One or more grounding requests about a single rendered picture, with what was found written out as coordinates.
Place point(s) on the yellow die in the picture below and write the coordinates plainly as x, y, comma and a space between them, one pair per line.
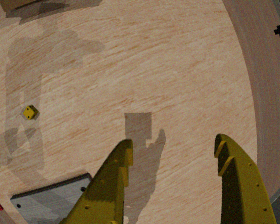
30, 112

